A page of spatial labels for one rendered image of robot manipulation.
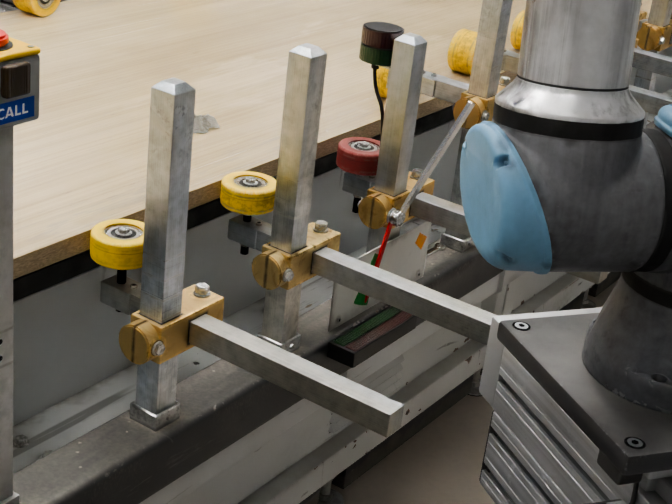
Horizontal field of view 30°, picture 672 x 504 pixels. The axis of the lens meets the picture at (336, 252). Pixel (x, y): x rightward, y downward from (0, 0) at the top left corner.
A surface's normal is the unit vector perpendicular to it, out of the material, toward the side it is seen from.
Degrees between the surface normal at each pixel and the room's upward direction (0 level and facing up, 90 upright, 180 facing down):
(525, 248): 110
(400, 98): 90
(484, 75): 90
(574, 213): 82
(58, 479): 0
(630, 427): 0
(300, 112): 90
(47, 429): 0
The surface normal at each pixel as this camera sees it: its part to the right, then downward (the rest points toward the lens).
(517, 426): -0.93, 0.05
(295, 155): -0.58, 0.29
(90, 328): 0.81, 0.33
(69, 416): 0.11, -0.90
